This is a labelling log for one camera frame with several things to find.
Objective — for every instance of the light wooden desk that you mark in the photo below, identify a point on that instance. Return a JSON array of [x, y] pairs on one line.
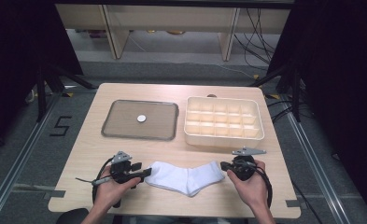
[[172, 20]]

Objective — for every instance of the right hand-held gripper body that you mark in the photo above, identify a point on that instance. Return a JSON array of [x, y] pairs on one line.
[[243, 169]]

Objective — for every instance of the black metal stand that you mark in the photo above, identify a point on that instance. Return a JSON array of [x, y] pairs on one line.
[[41, 93], [295, 93]]

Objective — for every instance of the person's left hand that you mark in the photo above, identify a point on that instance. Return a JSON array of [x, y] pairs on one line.
[[108, 191]]

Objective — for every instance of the black curtain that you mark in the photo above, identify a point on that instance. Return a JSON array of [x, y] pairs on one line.
[[336, 93], [19, 62]]

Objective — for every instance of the cream divided storage box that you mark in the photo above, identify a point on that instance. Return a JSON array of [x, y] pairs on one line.
[[223, 123]]

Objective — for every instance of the person's right hand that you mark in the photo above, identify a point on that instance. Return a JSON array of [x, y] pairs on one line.
[[254, 189]]

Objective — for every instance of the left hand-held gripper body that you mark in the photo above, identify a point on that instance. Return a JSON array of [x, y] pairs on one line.
[[122, 172]]

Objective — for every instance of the black chair seat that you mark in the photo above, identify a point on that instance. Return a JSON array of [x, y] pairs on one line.
[[73, 216]]

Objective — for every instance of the aluminium floor rail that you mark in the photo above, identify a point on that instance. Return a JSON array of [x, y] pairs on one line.
[[14, 165], [312, 161]]

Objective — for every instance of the small brown round object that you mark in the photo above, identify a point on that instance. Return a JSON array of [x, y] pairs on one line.
[[211, 95]]

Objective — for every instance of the white sock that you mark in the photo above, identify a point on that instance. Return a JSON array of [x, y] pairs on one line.
[[184, 179]]

